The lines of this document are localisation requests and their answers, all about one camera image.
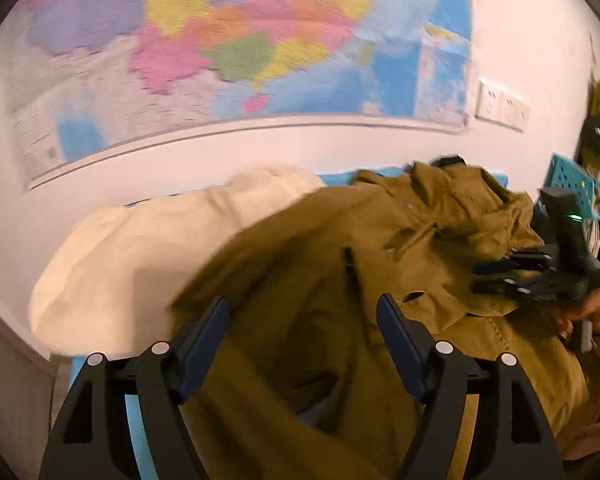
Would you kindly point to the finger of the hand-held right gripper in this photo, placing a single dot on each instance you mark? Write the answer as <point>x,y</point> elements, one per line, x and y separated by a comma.
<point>510,262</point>
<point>500,289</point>

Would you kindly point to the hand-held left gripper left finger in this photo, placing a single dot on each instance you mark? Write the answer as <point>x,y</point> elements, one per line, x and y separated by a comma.
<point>206,344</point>

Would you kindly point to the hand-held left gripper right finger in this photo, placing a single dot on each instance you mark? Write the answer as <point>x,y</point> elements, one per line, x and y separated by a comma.
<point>402,351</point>

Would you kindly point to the olive green jacket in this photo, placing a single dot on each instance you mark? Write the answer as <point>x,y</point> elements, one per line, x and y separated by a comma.
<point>310,280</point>

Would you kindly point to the blue plastic basket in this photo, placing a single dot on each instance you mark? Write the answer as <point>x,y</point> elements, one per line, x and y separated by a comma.
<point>572,180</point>

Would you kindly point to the cream cloth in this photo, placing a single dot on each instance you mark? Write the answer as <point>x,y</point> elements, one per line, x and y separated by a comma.
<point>140,260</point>

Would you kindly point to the black hanging bag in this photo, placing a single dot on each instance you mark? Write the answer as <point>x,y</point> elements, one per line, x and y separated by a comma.
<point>599,137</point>

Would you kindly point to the white wall socket plate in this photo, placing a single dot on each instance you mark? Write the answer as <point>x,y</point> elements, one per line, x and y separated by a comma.
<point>502,106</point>

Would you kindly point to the colourful wall map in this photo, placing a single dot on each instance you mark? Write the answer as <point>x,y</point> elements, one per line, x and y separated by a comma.
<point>240,45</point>

